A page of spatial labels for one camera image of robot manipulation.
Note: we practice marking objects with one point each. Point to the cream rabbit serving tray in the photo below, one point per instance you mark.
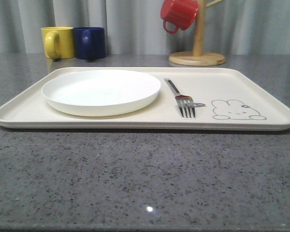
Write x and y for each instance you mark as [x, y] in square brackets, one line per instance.
[231, 102]

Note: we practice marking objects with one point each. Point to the wooden mug tree stand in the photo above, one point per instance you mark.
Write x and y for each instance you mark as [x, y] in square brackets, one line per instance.
[197, 57]

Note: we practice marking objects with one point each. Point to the grey curtain backdrop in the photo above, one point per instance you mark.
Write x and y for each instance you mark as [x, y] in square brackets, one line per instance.
[237, 27]

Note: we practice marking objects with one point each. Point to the white round plate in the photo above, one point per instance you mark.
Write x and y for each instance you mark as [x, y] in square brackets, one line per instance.
[101, 92]

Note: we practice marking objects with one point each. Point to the yellow mug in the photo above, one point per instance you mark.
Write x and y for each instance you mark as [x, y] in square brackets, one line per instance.
[58, 42]

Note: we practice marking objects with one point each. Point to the red ribbed mug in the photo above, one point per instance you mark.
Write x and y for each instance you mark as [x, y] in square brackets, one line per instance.
[178, 14]

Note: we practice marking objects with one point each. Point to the silver metal fork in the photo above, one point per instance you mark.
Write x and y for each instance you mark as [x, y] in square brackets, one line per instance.
[185, 103]

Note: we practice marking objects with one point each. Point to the dark blue mug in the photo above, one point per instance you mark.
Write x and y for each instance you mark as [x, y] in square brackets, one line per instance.
[89, 42]

